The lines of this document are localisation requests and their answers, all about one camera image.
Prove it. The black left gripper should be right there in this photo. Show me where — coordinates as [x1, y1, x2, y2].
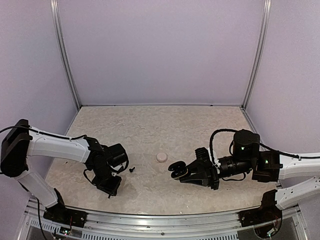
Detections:
[91, 165, 122, 196]

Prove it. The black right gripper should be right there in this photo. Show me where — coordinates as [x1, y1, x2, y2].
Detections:
[179, 155, 254, 191]

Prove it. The black earbud charging case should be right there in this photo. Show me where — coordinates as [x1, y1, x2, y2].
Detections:
[168, 161, 189, 180]

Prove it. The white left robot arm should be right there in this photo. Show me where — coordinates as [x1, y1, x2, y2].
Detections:
[0, 119, 129, 223]

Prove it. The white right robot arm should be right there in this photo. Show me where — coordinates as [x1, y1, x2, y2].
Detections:
[168, 128, 320, 222]

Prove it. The pink round lid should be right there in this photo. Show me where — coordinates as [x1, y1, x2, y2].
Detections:
[156, 152, 168, 163]

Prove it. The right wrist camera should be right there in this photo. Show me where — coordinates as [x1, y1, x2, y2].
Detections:
[195, 147, 217, 167]

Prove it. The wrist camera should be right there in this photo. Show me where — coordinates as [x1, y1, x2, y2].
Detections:
[108, 143, 129, 174]
[195, 147, 217, 167]

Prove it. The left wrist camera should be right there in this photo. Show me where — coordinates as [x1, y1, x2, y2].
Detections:
[108, 143, 129, 174]

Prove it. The front aluminium rail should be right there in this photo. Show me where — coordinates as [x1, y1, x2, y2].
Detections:
[16, 198, 309, 240]

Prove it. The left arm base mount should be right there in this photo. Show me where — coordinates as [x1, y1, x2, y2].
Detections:
[43, 206, 88, 228]

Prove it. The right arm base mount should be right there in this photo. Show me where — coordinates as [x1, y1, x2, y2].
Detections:
[238, 205, 283, 227]

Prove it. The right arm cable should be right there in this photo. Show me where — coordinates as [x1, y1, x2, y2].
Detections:
[209, 128, 320, 160]

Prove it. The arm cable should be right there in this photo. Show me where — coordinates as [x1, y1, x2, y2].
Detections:
[0, 124, 88, 142]
[209, 128, 320, 160]

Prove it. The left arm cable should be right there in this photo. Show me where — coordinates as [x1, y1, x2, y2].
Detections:
[0, 124, 88, 142]

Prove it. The right aluminium frame post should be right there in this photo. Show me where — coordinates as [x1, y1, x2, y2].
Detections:
[241, 0, 272, 112]

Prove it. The aluminium frame post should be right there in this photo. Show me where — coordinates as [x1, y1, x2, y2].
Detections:
[241, 0, 272, 112]
[50, 0, 82, 111]

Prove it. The left aluminium frame post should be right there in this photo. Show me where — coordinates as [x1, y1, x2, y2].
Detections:
[50, 0, 82, 111]

